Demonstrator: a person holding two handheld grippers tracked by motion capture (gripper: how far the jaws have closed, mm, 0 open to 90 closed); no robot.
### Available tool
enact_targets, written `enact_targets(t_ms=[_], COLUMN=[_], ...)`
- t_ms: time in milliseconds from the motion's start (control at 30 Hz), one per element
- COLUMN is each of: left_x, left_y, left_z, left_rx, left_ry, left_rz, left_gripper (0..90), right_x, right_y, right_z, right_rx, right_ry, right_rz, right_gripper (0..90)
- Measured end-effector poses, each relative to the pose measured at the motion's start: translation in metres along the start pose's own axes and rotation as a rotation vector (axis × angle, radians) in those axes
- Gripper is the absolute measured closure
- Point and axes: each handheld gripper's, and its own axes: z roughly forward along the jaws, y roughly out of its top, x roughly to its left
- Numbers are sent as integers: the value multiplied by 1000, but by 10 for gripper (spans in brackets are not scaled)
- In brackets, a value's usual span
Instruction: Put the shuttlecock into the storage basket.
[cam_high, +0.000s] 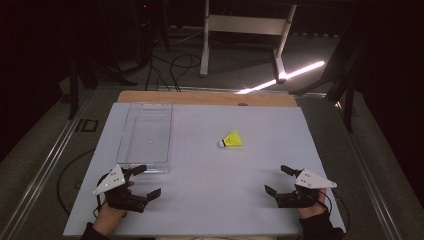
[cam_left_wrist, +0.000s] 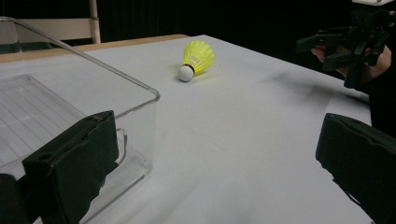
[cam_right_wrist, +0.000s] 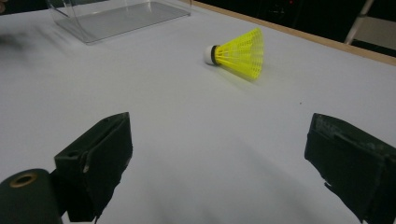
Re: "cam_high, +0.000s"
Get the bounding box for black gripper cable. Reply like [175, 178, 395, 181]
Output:
[55, 148, 103, 217]
[319, 189, 351, 234]

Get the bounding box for yellow shuttlecock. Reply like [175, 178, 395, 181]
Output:
[217, 129, 244, 149]

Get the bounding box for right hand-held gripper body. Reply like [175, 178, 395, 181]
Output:
[274, 168, 338, 209]

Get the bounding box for person's left hand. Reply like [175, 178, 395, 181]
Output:
[92, 201, 128, 238]

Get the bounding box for black rectangular floor frame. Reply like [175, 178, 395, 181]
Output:
[75, 118, 100, 134]

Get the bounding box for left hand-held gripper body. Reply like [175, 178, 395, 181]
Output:
[92, 164, 148, 214]

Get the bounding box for white metal stand frame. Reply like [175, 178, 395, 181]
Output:
[199, 0, 298, 83]

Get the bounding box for black stand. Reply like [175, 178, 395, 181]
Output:
[289, 33, 359, 134]
[67, 49, 138, 121]

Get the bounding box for clear plastic container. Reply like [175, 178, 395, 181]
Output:
[115, 102, 174, 175]

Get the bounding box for metal floor rail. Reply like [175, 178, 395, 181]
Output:
[333, 99, 406, 240]
[0, 89, 96, 240]

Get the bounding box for black floor cable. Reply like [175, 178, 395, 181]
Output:
[169, 52, 202, 92]
[144, 54, 172, 92]

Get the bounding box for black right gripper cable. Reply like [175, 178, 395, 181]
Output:
[319, 189, 351, 234]

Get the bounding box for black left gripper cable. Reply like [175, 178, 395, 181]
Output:
[55, 148, 103, 217]

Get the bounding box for person's right hand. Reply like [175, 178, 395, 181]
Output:
[298, 188, 330, 220]

